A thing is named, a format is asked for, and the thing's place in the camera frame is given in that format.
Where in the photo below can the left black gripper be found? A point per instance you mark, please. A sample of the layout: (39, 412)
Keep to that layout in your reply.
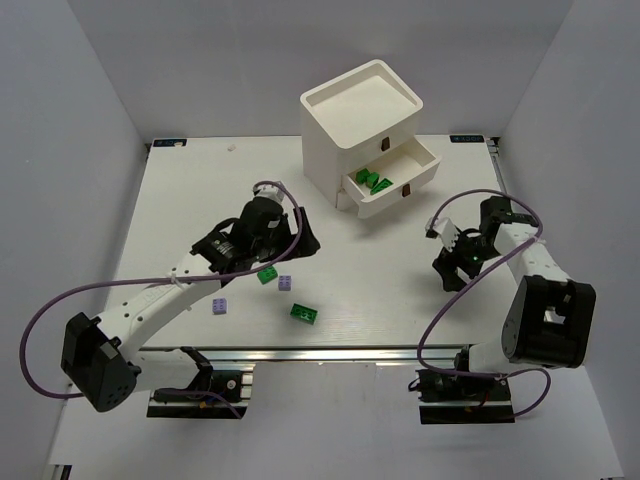
(288, 238)

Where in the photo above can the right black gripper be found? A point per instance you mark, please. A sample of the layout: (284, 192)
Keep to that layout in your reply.
(461, 257)

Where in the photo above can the green square lego brick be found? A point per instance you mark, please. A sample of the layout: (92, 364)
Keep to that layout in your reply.
(267, 275)

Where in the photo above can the green lego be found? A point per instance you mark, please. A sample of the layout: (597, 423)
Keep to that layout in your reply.
(381, 185)

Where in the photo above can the white drawer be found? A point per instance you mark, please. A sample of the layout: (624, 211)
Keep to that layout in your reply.
(410, 163)

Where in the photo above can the white three-drawer cabinet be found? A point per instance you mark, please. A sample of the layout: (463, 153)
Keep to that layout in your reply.
(344, 120)

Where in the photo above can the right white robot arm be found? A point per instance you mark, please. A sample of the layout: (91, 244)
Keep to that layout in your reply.
(549, 320)

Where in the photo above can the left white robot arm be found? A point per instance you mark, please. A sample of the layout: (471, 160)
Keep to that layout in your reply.
(102, 355)

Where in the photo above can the purple lego brick centre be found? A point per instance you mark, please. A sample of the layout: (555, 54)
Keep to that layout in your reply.
(285, 283)

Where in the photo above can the purple lego brick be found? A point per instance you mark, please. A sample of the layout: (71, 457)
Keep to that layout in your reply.
(219, 306)
(285, 283)

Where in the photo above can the long green lego brick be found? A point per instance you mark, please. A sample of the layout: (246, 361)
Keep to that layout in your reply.
(303, 313)

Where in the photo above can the purple lego brick left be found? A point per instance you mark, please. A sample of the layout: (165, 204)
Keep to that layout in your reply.
(219, 306)

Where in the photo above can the blue label sticker right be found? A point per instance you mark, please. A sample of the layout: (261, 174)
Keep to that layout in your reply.
(466, 138)

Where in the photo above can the blue label sticker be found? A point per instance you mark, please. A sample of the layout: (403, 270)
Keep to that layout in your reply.
(466, 138)
(169, 143)

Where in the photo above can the blue label sticker left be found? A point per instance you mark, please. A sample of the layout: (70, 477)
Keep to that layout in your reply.
(169, 143)

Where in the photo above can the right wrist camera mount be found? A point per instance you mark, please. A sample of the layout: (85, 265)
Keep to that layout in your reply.
(443, 229)

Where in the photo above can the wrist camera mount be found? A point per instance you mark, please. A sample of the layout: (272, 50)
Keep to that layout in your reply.
(443, 229)
(269, 190)

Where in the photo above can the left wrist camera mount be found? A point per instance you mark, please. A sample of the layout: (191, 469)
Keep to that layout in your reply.
(269, 190)

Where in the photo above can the aluminium rail frame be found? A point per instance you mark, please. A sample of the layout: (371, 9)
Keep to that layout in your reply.
(329, 400)

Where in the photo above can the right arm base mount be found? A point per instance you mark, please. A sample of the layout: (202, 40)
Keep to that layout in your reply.
(461, 400)

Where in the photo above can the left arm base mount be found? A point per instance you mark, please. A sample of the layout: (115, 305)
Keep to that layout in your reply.
(185, 384)

